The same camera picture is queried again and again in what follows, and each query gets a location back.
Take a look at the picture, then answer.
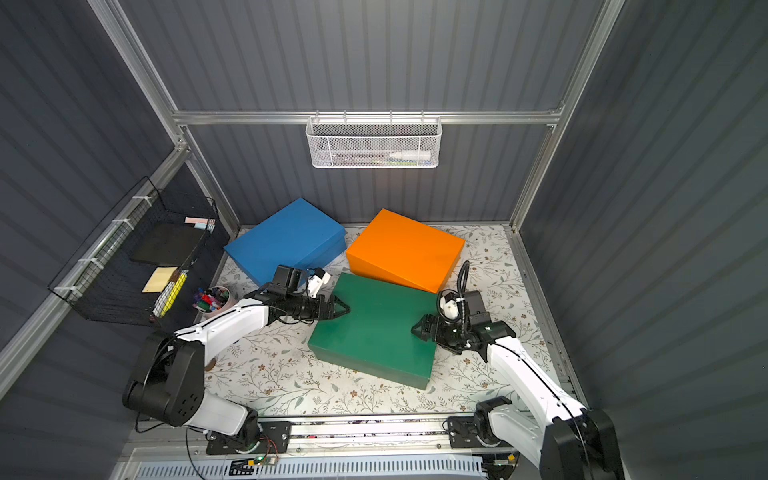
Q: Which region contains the orange shoebox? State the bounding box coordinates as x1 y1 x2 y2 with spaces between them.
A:
346 209 465 294

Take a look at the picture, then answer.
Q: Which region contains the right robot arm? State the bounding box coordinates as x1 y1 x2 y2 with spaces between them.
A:
411 313 625 479

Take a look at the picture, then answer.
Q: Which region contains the black wire wall basket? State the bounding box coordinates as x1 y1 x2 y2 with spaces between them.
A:
48 171 230 331

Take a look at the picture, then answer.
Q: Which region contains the yellow sticky note pad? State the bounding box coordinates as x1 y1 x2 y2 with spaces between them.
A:
142 267 178 293

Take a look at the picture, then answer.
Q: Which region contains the pink sticky note pad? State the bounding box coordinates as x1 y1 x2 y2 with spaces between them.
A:
184 217 216 232

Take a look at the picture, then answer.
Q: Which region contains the white wire mesh basket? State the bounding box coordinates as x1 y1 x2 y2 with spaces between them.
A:
305 117 443 169

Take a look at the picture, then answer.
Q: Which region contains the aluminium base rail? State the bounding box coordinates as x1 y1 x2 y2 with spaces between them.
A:
119 414 520 461

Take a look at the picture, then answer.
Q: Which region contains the blue shoebox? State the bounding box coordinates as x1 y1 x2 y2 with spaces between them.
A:
225 199 346 286

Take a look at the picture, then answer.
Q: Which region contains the green shoebox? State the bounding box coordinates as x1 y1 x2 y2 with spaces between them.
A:
308 273 436 390

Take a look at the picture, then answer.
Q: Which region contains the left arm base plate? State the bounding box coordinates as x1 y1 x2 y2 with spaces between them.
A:
206 421 292 455

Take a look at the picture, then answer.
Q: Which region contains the cup of coloured markers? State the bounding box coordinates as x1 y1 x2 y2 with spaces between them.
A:
192 286 235 317

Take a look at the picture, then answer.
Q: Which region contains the floral table mat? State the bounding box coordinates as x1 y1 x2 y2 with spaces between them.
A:
204 224 558 416

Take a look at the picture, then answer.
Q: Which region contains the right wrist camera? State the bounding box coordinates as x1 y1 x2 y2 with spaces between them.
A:
438 294 460 322

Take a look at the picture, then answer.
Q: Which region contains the white marker in basket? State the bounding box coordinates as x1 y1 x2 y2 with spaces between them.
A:
386 150 432 164

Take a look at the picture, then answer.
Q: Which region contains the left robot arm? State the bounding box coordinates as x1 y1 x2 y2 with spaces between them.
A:
122 265 351 453

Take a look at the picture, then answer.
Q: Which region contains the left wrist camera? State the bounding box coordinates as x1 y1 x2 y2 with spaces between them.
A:
306 268 332 299

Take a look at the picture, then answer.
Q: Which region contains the yellow patterned ruler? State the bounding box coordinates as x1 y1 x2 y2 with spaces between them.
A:
152 271 187 319

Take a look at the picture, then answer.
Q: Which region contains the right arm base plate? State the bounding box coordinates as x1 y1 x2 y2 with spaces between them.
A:
442 416 510 449

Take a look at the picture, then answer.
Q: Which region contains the black notebook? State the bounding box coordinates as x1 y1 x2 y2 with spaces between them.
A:
129 223 207 267

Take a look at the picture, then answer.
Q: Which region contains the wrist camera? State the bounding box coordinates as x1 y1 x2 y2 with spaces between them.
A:
438 294 460 322
306 268 332 299

